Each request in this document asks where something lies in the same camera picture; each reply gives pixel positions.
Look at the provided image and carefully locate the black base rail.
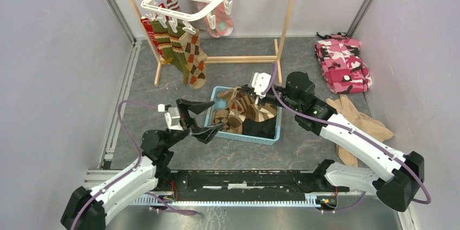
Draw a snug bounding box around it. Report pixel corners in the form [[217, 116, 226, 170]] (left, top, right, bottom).
[[151, 170, 350, 202]]

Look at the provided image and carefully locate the beige argyle sock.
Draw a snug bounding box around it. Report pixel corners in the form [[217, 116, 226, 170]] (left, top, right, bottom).
[[221, 86, 246, 127], [180, 31, 207, 89]]

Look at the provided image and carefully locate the beige cloth on floor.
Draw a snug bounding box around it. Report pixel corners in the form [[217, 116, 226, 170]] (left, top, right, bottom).
[[325, 94, 395, 167]]

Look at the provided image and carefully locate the brown striped sock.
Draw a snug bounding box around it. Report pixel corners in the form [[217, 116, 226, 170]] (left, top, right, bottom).
[[242, 95, 278, 122]]

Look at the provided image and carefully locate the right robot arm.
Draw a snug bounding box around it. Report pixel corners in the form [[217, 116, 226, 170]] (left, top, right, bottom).
[[239, 71, 432, 212]]

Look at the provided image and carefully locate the pink camouflage bag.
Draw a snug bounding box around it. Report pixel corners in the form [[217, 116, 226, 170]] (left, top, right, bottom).
[[314, 32, 373, 94]]

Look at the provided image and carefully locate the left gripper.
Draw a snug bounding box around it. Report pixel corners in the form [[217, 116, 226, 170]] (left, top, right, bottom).
[[164, 98, 225, 150]]

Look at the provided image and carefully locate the black garment in basket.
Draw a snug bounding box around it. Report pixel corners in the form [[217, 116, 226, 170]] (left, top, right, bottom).
[[242, 117, 277, 139]]

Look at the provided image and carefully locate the wooden rack frame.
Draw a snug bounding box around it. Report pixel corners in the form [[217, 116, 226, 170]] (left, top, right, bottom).
[[140, 0, 294, 82]]

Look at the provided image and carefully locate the grey sock striped cuff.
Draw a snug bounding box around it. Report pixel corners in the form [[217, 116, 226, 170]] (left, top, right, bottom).
[[167, 0, 181, 11]]

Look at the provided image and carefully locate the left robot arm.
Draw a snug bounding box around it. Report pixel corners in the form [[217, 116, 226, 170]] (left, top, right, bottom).
[[60, 98, 223, 229]]

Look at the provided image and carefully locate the green striped sock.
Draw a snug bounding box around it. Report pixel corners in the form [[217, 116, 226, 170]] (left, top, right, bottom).
[[150, 21, 175, 63], [167, 23, 190, 86]]

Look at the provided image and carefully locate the light blue plastic basket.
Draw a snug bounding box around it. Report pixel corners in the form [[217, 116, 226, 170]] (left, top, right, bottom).
[[204, 86, 283, 145]]

